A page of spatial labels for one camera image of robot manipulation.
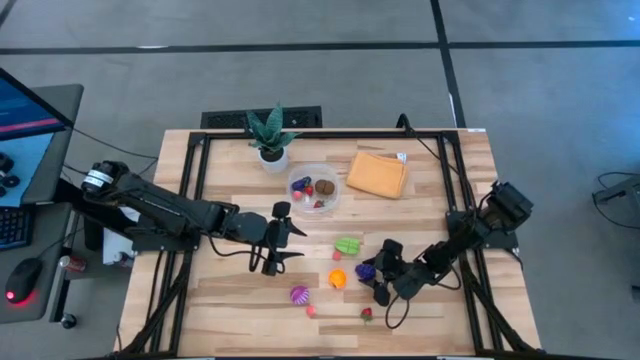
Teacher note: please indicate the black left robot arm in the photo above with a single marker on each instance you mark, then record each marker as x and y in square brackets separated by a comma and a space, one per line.
[165, 207]

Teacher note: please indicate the purple toy eggplant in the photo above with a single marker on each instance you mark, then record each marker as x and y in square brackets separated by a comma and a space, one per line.
[301, 183]

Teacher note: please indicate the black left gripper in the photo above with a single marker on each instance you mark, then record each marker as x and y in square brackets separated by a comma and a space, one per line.
[277, 235]

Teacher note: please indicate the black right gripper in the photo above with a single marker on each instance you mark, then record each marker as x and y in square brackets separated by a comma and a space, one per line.
[392, 272]

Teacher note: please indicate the green plant in white pot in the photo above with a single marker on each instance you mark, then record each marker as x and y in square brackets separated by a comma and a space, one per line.
[273, 162]

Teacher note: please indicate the black keyboard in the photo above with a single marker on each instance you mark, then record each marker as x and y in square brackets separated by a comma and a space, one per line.
[15, 227]

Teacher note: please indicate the folded orange cloth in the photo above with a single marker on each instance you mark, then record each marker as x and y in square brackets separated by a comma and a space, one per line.
[377, 175]

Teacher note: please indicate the purple white striped toy onion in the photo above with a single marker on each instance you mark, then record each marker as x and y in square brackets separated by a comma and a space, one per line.
[299, 295]

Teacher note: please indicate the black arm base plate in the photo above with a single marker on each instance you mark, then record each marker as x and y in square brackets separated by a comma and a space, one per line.
[502, 241]

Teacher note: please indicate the purple toy grapes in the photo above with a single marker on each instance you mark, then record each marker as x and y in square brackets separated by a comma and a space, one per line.
[365, 272]

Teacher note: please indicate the white box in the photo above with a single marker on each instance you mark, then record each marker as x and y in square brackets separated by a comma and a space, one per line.
[117, 247]

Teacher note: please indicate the orange toy orange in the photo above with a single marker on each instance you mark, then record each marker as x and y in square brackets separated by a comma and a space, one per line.
[337, 279]

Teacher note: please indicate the clear plastic tupperware container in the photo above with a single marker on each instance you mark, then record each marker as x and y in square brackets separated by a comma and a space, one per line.
[330, 207]

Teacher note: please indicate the black computer monitor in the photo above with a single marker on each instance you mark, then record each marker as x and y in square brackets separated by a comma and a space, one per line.
[25, 112]

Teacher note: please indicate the brown toy kiwi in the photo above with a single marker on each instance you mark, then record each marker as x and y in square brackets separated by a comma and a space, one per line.
[325, 187]

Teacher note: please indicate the red silver drink can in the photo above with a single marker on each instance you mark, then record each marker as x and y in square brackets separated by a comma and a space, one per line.
[72, 264]

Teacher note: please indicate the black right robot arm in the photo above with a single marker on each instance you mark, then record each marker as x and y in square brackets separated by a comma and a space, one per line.
[450, 245]

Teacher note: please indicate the grey desk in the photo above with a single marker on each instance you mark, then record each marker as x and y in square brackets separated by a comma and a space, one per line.
[60, 150]

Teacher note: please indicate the black caster wheel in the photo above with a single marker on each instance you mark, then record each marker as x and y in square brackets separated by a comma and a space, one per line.
[68, 321]

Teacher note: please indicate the light blue desk mat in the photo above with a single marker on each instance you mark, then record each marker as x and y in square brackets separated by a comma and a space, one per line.
[30, 165]

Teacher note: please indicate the pink toy cube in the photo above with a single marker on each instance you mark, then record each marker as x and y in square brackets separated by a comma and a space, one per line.
[337, 255]
[311, 310]
[297, 195]

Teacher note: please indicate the small black desk object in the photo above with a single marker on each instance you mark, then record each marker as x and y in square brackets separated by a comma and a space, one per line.
[5, 162]

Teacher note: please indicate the green toy leafy vegetable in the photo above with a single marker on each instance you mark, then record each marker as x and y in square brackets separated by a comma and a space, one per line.
[347, 246]

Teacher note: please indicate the black computer mouse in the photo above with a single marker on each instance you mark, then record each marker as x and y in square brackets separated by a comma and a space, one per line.
[22, 277]

